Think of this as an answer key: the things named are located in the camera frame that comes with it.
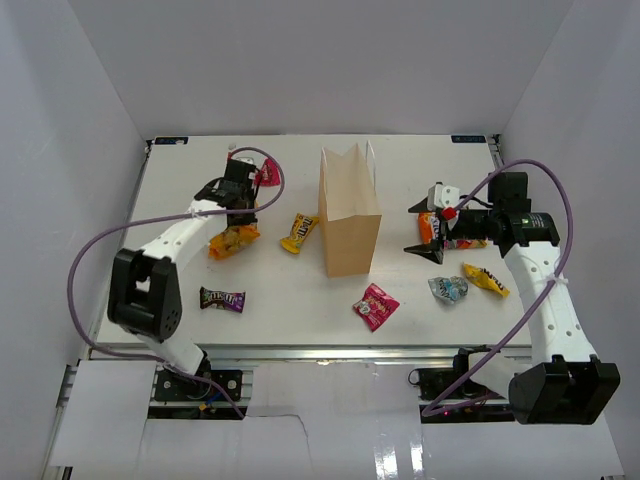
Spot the orange white snack bag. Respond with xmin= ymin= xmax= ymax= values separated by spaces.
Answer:
xmin=417 ymin=211 xmax=488 ymax=251

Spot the orange mango gummy bag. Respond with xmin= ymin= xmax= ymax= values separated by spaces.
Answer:
xmin=208 ymin=224 xmax=260 ymax=260

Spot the brown paper bag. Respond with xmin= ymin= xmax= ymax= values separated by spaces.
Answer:
xmin=318 ymin=142 xmax=382 ymax=278

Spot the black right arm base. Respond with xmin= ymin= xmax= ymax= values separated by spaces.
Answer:
xmin=407 ymin=345 xmax=515 ymax=424

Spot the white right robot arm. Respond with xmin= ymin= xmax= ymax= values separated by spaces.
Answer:
xmin=409 ymin=172 xmax=620 ymax=425

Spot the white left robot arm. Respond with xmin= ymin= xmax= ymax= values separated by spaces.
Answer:
xmin=107 ymin=158 xmax=258 ymax=399

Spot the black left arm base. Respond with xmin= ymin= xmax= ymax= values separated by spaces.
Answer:
xmin=152 ymin=369 xmax=244 ymax=402

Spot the red heart candy packet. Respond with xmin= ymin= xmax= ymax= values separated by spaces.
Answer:
xmin=254 ymin=159 xmax=281 ymax=187

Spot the silver blue snack packet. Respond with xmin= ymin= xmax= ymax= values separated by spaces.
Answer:
xmin=428 ymin=276 xmax=469 ymax=305

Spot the yellow M&M's packet right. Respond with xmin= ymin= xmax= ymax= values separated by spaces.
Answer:
xmin=462 ymin=263 xmax=510 ymax=298

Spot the yellow m&m's packet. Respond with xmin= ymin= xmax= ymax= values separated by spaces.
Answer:
xmin=462 ymin=263 xmax=510 ymax=298
xmin=280 ymin=213 xmax=319 ymax=254

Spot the blue label right corner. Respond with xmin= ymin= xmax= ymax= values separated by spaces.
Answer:
xmin=451 ymin=135 xmax=487 ymax=144

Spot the blue label corner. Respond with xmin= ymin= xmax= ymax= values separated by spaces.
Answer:
xmin=451 ymin=135 xmax=487 ymax=144
xmin=153 ymin=136 xmax=189 ymax=145

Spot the pink candy packet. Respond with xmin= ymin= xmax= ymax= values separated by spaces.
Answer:
xmin=352 ymin=283 xmax=400 ymax=332

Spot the blue label left corner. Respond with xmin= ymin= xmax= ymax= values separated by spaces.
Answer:
xmin=153 ymin=136 xmax=189 ymax=145

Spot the brown purple M&M's packet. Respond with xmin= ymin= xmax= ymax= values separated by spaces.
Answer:
xmin=199 ymin=287 xmax=246 ymax=313

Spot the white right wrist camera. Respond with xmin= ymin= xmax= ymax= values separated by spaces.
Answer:
xmin=427 ymin=182 xmax=460 ymax=220

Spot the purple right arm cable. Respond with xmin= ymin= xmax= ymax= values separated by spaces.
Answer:
xmin=420 ymin=158 xmax=573 ymax=418

